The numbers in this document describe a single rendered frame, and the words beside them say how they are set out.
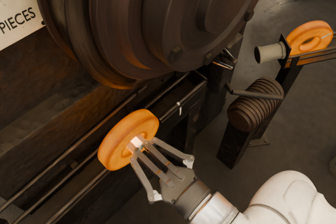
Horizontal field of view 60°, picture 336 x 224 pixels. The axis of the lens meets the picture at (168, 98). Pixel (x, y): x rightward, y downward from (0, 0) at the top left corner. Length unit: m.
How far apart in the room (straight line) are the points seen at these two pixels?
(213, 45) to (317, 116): 1.34
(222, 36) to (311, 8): 1.95
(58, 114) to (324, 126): 1.47
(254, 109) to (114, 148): 0.63
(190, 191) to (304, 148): 1.20
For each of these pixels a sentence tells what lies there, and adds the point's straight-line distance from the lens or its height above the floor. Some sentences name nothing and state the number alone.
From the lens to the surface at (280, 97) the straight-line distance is 1.11.
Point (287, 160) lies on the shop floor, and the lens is 1.64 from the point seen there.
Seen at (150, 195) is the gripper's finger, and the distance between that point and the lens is 0.59.
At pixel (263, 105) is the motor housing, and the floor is 0.52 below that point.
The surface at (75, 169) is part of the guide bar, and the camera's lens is 0.82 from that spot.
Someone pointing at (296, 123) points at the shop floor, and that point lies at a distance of 1.77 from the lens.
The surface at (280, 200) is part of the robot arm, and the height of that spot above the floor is 0.84.
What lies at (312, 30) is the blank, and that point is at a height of 0.77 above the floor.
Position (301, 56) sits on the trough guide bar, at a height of 0.67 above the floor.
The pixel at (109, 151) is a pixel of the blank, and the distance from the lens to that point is 0.60.
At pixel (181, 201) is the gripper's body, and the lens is 0.57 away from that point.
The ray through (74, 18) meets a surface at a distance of 0.41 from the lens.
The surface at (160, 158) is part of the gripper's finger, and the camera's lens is 0.61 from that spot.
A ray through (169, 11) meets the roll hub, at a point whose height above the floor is 1.16.
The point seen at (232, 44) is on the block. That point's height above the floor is 0.80.
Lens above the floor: 1.41
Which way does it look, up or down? 56 degrees down
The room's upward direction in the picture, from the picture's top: straight up
